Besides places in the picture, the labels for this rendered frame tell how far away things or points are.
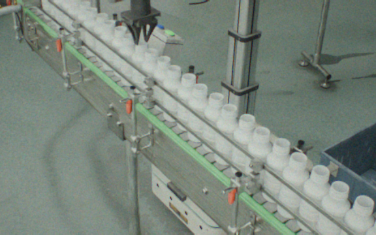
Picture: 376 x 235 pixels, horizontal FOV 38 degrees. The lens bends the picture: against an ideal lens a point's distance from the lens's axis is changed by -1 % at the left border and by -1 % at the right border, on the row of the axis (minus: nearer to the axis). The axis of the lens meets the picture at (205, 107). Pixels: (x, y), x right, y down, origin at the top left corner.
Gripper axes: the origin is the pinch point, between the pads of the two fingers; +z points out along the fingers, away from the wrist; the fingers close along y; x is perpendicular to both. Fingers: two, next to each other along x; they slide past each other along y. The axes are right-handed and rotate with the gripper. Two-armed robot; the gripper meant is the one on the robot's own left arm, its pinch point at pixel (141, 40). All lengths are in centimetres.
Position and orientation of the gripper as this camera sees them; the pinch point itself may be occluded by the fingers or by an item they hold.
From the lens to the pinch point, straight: 163.8
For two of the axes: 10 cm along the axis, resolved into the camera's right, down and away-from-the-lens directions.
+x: -6.2, -4.6, 6.4
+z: -0.4, 8.3, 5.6
